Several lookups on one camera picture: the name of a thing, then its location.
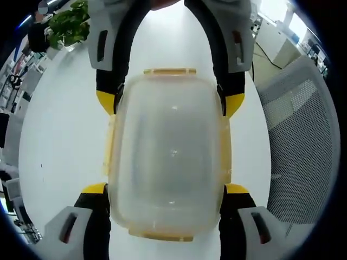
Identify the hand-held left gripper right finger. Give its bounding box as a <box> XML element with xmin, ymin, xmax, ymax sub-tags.
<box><xmin>219</xmin><ymin>184</ymin><xmax>295</xmax><ymax>260</ymax></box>

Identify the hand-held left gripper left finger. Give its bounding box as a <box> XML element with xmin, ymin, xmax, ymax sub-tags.
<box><xmin>43</xmin><ymin>183</ymin><xmax>112</xmax><ymax>260</ymax></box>

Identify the clear box with yellow buckles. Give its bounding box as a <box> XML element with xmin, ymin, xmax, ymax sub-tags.
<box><xmin>101</xmin><ymin>67</ymin><xmax>233</xmax><ymax>243</ymax></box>

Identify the green potted plant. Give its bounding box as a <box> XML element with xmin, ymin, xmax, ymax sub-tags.
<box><xmin>47</xmin><ymin>0</ymin><xmax>91</xmax><ymax>53</ymax></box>

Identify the grey mesh office chair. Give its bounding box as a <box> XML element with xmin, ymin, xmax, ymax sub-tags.
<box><xmin>255</xmin><ymin>55</ymin><xmax>342</xmax><ymax>226</ymax></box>

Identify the black cable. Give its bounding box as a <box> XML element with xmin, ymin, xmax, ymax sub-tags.
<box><xmin>250</xmin><ymin>42</ymin><xmax>283</xmax><ymax>80</ymax></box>

